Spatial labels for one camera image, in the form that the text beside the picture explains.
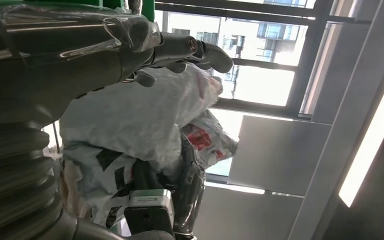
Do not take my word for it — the grey plastic mailer package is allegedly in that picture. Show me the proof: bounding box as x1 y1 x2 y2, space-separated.
58 63 240 230

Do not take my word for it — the dark framed window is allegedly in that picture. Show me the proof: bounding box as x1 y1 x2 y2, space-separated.
153 0 373 196

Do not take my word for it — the long ceiling light strip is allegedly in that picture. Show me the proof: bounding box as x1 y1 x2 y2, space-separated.
338 51 384 209

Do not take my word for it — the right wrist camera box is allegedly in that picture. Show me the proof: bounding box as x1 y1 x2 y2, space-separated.
123 188 176 237

